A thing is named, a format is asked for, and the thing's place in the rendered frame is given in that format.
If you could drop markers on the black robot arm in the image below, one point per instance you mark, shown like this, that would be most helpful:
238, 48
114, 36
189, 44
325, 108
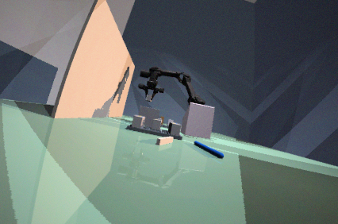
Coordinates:
155, 72

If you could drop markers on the blue rounded rod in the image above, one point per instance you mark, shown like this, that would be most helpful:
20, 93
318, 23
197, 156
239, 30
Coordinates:
213, 151

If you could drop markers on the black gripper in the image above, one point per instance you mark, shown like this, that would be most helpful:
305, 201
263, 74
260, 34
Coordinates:
156, 90

